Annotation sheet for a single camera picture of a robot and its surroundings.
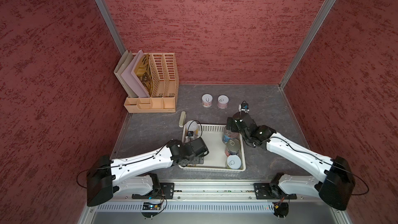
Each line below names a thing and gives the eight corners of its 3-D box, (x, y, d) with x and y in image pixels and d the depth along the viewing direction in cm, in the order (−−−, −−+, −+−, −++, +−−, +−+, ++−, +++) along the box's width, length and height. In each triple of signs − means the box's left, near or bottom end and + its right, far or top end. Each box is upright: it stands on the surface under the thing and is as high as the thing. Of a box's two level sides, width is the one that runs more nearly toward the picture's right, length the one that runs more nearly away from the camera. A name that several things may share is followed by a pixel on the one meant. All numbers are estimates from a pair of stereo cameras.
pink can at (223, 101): (218, 108, 109) (218, 103, 104) (217, 100, 114) (218, 94, 109) (228, 108, 109) (229, 103, 104) (226, 100, 114) (228, 94, 109)
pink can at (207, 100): (201, 107, 109) (201, 102, 104) (201, 98, 114) (201, 93, 110) (212, 107, 109) (213, 102, 104) (212, 98, 114) (212, 93, 110)
